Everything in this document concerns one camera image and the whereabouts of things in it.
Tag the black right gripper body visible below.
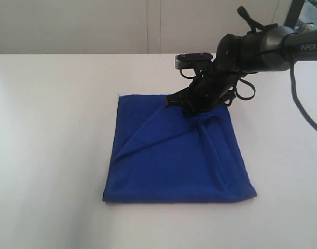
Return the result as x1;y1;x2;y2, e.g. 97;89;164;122
187;62;240;113

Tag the blue towel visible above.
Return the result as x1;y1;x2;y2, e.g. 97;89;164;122
102;94;257;203

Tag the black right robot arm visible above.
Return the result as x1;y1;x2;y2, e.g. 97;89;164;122
165;26;317;115

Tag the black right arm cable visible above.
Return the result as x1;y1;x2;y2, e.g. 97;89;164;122
179;6;317;138

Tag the black window frame post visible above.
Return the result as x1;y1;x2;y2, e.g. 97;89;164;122
284;0;305;29

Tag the beige wall panel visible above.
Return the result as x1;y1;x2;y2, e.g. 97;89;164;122
0;1;292;54

